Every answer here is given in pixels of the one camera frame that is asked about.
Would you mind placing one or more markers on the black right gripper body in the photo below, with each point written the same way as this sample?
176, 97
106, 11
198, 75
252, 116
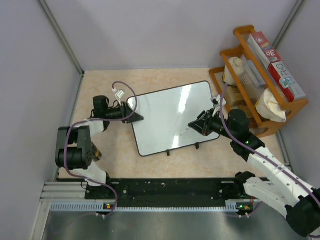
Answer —
215, 124

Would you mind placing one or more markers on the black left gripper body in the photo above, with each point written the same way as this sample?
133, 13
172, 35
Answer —
114, 113

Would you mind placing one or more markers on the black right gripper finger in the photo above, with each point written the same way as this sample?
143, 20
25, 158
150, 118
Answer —
206, 114
201, 126

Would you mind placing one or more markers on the white whiteboard black frame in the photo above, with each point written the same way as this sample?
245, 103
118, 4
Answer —
167, 114

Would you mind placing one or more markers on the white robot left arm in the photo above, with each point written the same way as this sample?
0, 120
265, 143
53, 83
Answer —
75, 149

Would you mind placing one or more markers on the brown cardboard box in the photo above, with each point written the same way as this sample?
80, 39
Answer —
233, 96

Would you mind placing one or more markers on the black yellow drink can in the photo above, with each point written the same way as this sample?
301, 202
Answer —
97, 155

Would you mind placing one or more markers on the cream paper bag lower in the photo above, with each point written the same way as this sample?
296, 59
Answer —
268, 107

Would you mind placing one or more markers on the cream paper bag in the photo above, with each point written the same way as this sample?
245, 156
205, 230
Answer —
268, 107
238, 66

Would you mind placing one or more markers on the clear plastic straw pack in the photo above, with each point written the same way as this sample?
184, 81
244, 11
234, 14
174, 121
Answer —
252, 80

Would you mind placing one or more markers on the cream paper bag upper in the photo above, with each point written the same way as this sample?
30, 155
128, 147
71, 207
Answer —
238, 66

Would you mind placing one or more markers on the orange wooden shelf rack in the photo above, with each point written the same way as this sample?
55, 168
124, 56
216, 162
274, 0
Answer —
260, 126

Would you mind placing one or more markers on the red white box lower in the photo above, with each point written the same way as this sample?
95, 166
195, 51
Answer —
286, 82

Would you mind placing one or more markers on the red white box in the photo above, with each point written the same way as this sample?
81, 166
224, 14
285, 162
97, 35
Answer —
263, 48
286, 82

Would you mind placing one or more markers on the red white box upper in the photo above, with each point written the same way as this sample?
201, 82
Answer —
263, 48

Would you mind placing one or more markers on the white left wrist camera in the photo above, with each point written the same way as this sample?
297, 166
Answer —
118, 93

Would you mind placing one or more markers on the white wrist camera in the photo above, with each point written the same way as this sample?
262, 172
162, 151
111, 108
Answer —
118, 93
218, 102

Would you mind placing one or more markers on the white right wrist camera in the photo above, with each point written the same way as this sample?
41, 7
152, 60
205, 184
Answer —
218, 102

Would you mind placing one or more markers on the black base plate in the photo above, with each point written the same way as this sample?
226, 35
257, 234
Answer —
175, 192

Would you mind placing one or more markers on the grey slotted cable duct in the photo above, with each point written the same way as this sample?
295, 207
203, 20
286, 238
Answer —
100, 207

